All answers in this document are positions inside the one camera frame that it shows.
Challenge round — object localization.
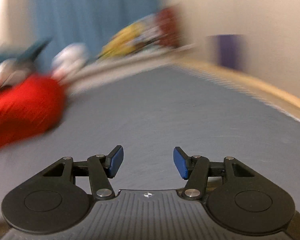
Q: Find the grey bed mattress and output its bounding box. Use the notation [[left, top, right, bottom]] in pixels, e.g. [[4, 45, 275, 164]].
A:
[[0, 66, 300, 220]]

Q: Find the red folded quilt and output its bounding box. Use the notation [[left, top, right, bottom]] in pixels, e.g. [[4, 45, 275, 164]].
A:
[[0, 75, 66, 148]]

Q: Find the white plush toy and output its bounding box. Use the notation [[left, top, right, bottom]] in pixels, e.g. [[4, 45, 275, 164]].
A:
[[51, 43, 89, 81]]

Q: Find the yellow plush toy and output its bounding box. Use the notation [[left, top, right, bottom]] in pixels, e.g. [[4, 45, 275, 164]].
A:
[[97, 21, 146, 59]]

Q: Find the white folded blanket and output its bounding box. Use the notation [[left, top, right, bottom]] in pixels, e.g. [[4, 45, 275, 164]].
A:
[[0, 59, 35, 90]]

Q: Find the blue shark plush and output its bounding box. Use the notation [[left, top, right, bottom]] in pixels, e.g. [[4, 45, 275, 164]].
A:
[[0, 37, 52, 64]]

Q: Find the dark red cushion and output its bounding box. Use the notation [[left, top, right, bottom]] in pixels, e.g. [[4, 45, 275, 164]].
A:
[[155, 5, 181, 48]]

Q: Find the blue curtain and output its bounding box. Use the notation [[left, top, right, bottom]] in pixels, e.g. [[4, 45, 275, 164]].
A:
[[31, 0, 159, 71]]

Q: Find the wooden bed frame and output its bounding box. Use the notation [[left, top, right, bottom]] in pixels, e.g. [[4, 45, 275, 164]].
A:
[[70, 45, 300, 122]]

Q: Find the purple paper on wall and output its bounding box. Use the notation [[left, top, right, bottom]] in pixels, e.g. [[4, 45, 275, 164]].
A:
[[207, 34, 245, 71]]

